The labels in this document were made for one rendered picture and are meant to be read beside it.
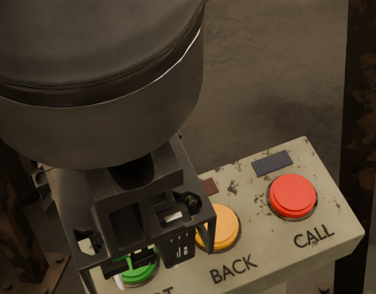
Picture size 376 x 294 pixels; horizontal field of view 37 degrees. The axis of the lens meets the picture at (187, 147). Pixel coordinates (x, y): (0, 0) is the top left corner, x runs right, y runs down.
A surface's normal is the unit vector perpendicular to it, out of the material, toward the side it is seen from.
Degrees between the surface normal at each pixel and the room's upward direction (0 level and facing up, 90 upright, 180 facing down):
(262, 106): 0
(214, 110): 0
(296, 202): 20
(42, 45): 108
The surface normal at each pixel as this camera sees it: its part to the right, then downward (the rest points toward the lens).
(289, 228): 0.00, -0.51
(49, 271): -0.13, -0.76
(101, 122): 0.18, 0.84
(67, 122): -0.11, 0.85
